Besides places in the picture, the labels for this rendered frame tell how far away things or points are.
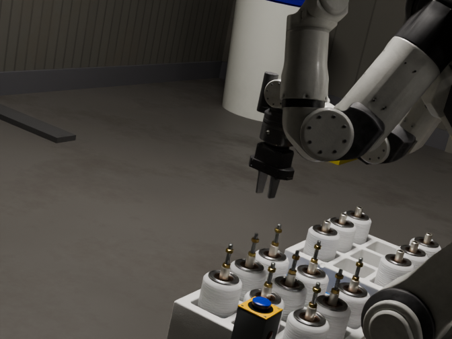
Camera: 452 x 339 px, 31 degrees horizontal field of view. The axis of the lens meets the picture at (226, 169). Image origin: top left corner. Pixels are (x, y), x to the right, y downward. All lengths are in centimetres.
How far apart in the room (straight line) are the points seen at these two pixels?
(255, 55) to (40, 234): 234
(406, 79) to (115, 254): 154
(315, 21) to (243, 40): 349
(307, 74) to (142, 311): 121
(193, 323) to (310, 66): 90
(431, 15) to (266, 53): 342
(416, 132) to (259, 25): 295
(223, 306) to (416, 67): 90
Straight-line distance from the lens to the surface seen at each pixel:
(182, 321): 194
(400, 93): 120
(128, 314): 223
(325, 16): 120
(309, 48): 120
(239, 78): 472
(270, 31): 460
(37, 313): 217
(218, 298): 190
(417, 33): 123
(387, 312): 152
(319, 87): 120
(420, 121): 173
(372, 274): 238
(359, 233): 258
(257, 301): 167
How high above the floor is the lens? 104
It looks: 17 degrees down
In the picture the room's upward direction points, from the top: 12 degrees clockwise
